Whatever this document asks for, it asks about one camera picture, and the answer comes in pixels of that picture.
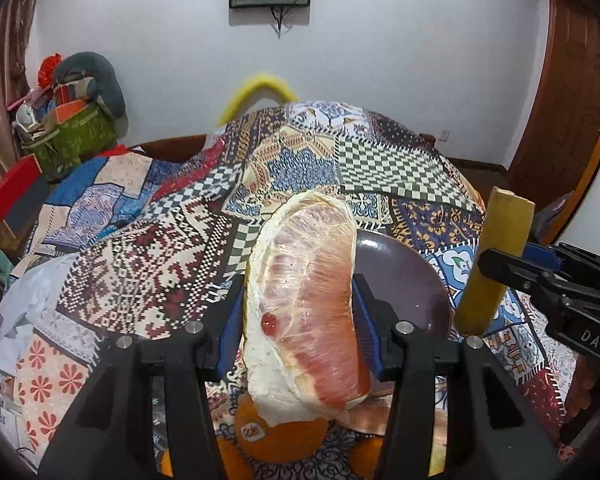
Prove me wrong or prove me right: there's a grey plush pillow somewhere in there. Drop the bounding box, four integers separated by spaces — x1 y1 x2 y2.
52 51 128 136

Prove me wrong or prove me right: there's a thick sugarcane piece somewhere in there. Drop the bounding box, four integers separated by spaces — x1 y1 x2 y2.
454 186 536 336

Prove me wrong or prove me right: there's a red striped box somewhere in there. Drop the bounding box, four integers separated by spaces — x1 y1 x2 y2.
52 82 86 103

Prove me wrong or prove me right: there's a wooden furniture edge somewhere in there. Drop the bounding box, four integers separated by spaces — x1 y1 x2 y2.
130 134 208 161

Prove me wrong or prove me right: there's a yellow chair back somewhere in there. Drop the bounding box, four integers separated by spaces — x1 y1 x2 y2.
216 74 301 128

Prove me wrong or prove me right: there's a red artificial flower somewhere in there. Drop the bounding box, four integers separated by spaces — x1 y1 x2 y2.
37 54 63 88

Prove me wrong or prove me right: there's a black monitor cable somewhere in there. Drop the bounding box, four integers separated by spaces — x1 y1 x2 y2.
270 5 288 38

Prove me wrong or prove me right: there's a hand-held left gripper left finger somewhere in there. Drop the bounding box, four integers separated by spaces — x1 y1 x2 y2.
39 275 246 480

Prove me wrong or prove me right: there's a large orange with sticker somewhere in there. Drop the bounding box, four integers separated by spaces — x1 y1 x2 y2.
232 392 330 465

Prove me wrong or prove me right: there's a person's right hand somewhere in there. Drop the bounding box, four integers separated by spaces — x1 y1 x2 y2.
562 355 598 423

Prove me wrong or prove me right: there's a small metal kettle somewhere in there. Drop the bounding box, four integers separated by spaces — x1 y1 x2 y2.
15 102 37 130

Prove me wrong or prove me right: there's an orange box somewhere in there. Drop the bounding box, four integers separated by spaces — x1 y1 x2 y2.
45 100 88 122

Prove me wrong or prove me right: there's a purple plate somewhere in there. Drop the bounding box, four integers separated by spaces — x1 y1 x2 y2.
352 230 453 356

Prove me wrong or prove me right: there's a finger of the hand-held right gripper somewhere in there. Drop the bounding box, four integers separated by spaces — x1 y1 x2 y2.
525 242 600 272
477 247 566 293

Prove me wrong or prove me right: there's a large plain orange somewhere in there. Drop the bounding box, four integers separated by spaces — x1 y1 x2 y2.
337 402 397 480

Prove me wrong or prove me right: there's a patchwork patterned tablecloth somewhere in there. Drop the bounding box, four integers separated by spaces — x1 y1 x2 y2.
0 100 581 480

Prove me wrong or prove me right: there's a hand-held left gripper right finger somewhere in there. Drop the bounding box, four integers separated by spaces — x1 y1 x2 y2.
352 274 563 480

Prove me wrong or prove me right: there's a wooden door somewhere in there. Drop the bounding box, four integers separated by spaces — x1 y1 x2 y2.
505 0 600 246

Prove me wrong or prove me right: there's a red flat box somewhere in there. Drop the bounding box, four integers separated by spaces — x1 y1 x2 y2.
0 155 43 223

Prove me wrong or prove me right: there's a white crumpled plastic sheet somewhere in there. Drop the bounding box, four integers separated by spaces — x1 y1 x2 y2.
0 255 76 371

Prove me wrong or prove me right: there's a plastic-wrapped pomelo wedge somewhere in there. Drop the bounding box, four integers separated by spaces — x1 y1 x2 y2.
243 191 373 423

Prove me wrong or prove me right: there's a green fabric bag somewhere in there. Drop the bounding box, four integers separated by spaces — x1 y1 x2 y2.
20 102 118 183

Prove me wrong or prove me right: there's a striped brown curtain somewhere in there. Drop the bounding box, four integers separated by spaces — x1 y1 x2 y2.
0 0 56 221

